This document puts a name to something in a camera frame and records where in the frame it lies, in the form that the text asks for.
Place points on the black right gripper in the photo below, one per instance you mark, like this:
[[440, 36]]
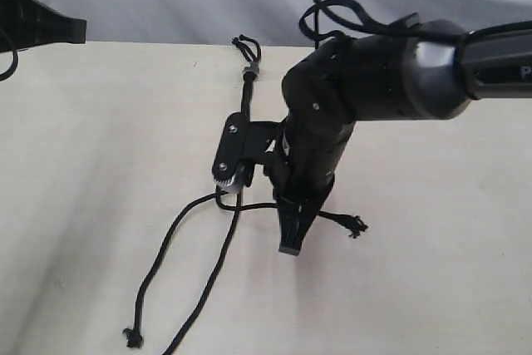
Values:
[[302, 173]]

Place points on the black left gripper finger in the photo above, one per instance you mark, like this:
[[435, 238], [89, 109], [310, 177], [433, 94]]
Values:
[[30, 23]]

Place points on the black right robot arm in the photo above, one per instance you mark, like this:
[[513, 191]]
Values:
[[380, 78]]

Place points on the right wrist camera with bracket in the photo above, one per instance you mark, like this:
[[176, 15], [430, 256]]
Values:
[[243, 145]]

